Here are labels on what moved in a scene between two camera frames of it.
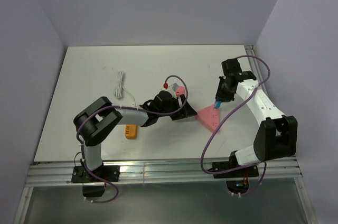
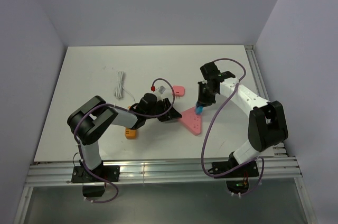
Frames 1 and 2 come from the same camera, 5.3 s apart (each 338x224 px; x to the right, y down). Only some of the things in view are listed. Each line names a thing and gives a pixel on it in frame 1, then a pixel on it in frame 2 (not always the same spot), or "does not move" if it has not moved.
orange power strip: (130, 131) does not move
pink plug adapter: (180, 90) does not move
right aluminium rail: (256, 69) does not move
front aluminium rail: (139, 171) does not move
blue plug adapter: (217, 104) to (198, 110)
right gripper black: (219, 95) to (202, 100)
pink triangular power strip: (210, 116) to (191, 120)
